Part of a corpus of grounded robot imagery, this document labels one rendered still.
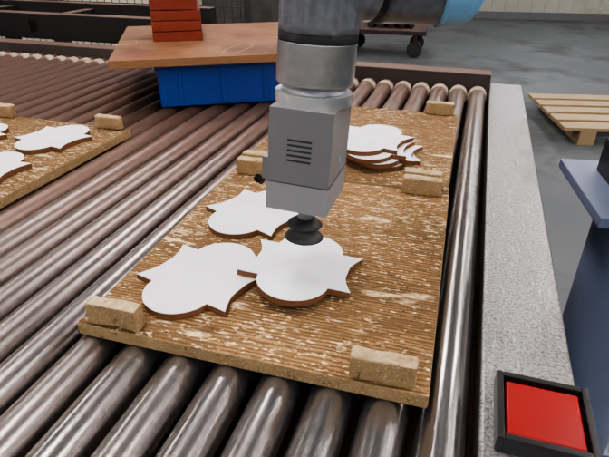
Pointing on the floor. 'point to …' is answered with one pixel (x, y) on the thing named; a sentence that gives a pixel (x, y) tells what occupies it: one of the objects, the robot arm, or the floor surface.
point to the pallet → (575, 114)
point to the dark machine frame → (76, 19)
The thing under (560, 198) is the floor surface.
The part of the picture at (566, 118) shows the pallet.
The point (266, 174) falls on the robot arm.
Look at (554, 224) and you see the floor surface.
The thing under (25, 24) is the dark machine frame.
